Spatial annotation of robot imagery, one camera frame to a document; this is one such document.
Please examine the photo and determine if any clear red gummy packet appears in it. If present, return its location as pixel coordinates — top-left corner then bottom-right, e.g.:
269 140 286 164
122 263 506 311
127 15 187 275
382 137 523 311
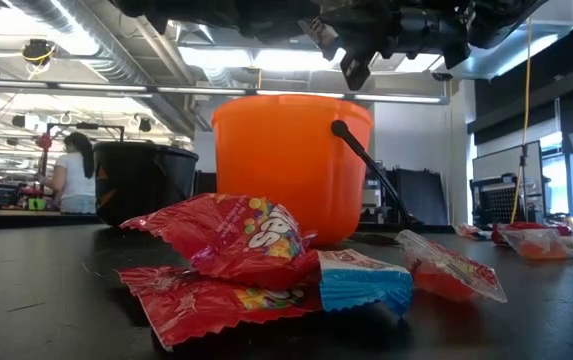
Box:
453 223 493 242
498 227 573 260
395 229 509 305

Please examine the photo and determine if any black fabric panel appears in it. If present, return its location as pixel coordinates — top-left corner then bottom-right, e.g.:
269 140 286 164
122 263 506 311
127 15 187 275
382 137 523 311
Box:
390 167 450 226

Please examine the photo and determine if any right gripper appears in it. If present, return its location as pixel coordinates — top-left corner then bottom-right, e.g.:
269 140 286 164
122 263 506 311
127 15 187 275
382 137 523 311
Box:
325 0 472 92

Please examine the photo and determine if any orange plastic bucket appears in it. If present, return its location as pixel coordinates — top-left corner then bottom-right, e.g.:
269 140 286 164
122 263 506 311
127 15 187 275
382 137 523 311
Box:
210 94 415 247

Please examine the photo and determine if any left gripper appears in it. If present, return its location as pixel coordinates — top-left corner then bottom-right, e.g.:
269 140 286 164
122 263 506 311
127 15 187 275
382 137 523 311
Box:
110 0 320 42

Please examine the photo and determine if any long ceiling light bar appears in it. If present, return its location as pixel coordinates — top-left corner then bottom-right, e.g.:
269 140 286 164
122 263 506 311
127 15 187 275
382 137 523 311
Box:
0 78 451 106

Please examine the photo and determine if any rectangular silver ventilation duct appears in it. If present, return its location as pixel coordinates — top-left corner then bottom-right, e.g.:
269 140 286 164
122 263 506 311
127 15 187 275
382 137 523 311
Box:
428 19 573 81

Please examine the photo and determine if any yellow hanging cable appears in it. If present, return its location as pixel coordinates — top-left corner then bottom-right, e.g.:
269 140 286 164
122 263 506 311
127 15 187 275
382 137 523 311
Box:
509 17 535 225

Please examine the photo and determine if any person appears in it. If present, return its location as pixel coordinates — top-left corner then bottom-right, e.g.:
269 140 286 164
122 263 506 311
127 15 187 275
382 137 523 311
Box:
40 132 98 215

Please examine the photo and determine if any black perforated crate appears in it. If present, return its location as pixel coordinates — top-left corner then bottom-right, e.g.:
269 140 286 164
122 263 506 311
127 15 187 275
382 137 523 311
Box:
469 173 547 226

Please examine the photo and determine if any grey whiteboard panel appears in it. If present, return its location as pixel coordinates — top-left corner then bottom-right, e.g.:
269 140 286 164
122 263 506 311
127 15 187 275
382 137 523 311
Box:
471 141 543 181

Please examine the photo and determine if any black ceiling camera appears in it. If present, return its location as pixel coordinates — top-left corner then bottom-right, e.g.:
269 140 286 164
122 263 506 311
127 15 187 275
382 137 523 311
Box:
20 38 58 67

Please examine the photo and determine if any black plastic pumpkin bucket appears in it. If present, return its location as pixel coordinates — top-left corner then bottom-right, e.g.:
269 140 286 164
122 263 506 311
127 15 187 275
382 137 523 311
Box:
93 141 200 229

